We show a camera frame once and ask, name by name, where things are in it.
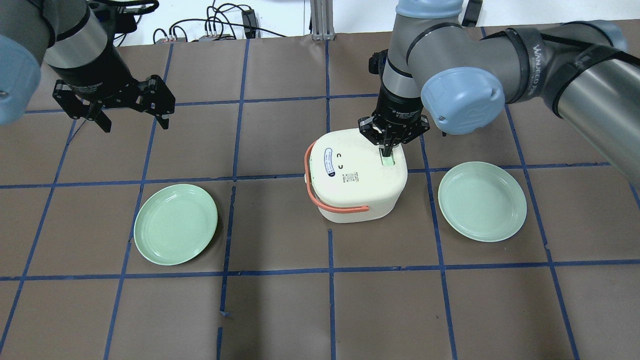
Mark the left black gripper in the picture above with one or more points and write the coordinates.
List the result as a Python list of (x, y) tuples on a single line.
[(95, 75)]

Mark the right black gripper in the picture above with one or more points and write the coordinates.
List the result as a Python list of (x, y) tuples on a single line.
[(398, 110)]

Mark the white rice cooker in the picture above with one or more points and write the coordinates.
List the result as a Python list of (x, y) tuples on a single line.
[(349, 180)]

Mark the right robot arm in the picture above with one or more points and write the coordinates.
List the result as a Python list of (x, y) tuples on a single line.
[(581, 70)]

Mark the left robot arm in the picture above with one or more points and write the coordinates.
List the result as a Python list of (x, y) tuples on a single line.
[(76, 39)]

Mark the green plate far side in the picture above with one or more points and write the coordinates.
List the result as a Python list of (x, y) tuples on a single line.
[(482, 202)]

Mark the green plate near lemon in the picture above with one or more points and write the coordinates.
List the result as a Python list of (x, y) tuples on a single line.
[(175, 224)]

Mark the aluminium frame post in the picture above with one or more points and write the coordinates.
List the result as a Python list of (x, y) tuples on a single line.
[(322, 20)]

